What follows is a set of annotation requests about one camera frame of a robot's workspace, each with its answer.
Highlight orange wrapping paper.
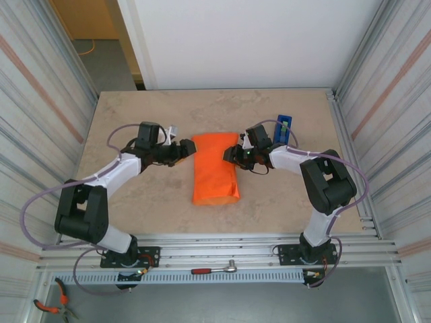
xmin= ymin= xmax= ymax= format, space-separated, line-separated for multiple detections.
xmin=191 ymin=133 xmax=242 ymax=206

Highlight blue tape dispenser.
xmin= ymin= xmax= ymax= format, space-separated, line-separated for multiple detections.
xmin=271 ymin=114 xmax=293 ymax=147

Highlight short aluminium table rail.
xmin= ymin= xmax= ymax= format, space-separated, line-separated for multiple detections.
xmin=325 ymin=87 xmax=383 ymax=240

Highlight white door frame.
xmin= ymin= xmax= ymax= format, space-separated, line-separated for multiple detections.
xmin=116 ymin=0 xmax=159 ymax=91

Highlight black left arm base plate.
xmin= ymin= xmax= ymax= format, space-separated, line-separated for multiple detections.
xmin=100 ymin=246 xmax=161 ymax=269

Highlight long aluminium table rail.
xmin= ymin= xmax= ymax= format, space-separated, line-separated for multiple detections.
xmin=35 ymin=233 xmax=403 ymax=271

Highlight orange floor cable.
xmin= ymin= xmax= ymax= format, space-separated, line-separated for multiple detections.
xmin=77 ymin=38 xmax=98 ymax=57

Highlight red handled ratchet wrench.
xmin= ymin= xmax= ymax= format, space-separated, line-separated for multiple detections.
xmin=191 ymin=259 xmax=238 ymax=275

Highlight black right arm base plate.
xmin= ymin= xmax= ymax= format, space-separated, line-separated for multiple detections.
xmin=277 ymin=244 xmax=339 ymax=266

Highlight grey slotted cable duct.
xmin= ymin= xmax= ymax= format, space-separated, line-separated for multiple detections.
xmin=50 ymin=270 xmax=306 ymax=285

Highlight orange handled pliers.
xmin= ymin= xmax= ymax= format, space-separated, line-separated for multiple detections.
xmin=32 ymin=277 xmax=81 ymax=320

